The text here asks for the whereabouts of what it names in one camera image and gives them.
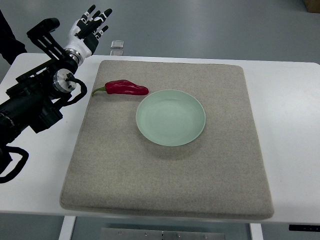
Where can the black table control panel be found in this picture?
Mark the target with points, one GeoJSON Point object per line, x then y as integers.
{"type": "Point", "coordinates": [304, 228]}

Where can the beige fabric mat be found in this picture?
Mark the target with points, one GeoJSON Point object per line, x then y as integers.
{"type": "Point", "coordinates": [189, 148]}

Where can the white table leg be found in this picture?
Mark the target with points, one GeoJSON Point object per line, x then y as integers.
{"type": "Point", "coordinates": [256, 231]}
{"type": "Point", "coordinates": [67, 228]}

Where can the light green plate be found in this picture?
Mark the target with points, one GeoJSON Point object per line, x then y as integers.
{"type": "Point", "coordinates": [170, 118]}

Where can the cardboard box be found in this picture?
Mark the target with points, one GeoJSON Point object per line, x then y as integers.
{"type": "Point", "coordinates": [312, 6]}

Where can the white table leg left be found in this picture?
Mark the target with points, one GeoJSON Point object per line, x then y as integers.
{"type": "Point", "coordinates": [67, 228]}

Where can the red chili pepper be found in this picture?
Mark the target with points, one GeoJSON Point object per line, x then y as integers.
{"type": "Point", "coordinates": [122, 87]}

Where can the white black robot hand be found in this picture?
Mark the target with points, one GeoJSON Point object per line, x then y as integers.
{"type": "Point", "coordinates": [84, 35]}

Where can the white table leg right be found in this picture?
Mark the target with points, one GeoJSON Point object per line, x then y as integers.
{"type": "Point", "coordinates": [256, 231]}

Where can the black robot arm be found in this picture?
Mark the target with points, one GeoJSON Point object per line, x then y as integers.
{"type": "Point", "coordinates": [40, 93]}

